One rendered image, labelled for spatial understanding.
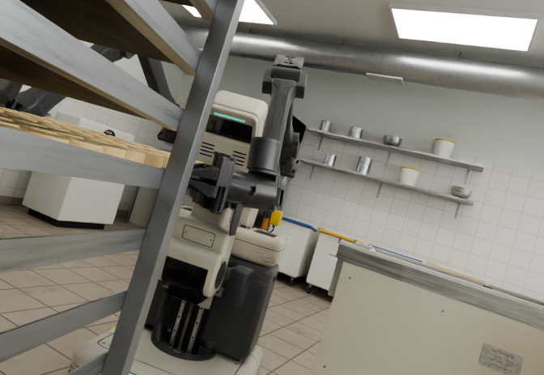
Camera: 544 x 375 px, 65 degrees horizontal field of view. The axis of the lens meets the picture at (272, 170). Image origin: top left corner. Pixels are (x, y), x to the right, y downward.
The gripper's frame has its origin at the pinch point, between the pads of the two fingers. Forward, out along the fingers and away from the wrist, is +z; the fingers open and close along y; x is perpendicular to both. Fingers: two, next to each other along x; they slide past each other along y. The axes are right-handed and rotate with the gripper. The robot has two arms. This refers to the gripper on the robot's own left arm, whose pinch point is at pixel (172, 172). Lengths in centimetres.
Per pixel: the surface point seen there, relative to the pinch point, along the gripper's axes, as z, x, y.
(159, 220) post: 3.2, -8.1, 6.6
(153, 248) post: 3.2, -8.4, 10.6
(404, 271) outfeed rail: -96, 20, 17
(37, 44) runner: 24.7, -27.1, -9.5
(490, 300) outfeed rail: -110, -2, 16
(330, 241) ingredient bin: -330, 289, 61
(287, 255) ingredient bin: -306, 328, 93
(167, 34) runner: 10.9, -13.6, -17.3
